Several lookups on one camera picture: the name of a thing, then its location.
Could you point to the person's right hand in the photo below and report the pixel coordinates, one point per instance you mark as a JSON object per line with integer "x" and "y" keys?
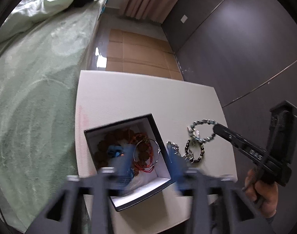
{"x": 270, "y": 194}

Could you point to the black jewelry box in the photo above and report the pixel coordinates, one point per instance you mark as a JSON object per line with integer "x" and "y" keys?
{"x": 130, "y": 132}

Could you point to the black garment on bed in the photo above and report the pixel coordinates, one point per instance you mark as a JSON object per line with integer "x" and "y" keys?
{"x": 80, "y": 3}

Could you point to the flattened cardboard sheet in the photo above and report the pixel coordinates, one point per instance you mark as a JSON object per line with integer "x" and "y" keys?
{"x": 139, "y": 54}

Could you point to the green bed sheet mattress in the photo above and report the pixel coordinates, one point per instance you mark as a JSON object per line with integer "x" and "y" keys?
{"x": 39, "y": 74}

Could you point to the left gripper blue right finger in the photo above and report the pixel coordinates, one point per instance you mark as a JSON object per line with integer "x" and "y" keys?
{"x": 179, "y": 173}

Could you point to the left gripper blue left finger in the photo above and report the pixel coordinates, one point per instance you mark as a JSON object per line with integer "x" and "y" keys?
{"x": 121, "y": 159}

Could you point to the white wall switch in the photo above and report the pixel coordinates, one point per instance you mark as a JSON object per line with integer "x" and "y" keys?
{"x": 184, "y": 18}

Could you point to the silver wire bangle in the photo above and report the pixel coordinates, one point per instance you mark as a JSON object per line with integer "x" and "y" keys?
{"x": 146, "y": 154}

